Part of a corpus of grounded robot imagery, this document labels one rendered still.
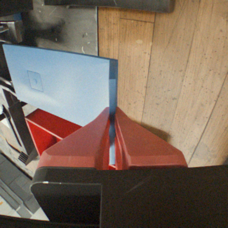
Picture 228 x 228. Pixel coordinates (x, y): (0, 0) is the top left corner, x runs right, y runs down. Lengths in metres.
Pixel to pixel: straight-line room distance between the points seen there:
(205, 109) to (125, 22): 0.13
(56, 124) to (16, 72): 0.13
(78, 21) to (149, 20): 0.10
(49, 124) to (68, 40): 0.14
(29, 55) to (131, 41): 0.11
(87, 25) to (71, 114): 0.12
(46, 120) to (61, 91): 0.17
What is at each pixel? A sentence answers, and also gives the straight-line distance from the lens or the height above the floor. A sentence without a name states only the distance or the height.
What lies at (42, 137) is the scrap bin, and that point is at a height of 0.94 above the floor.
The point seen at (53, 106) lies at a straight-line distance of 0.19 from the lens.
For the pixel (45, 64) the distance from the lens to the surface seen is 0.17.
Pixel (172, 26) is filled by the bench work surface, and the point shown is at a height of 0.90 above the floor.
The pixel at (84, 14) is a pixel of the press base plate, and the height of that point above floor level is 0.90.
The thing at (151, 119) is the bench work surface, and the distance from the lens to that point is 0.24.
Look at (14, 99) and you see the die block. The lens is 0.32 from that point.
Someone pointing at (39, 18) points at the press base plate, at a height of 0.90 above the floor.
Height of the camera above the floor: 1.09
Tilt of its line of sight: 43 degrees down
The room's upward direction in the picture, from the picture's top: 135 degrees counter-clockwise
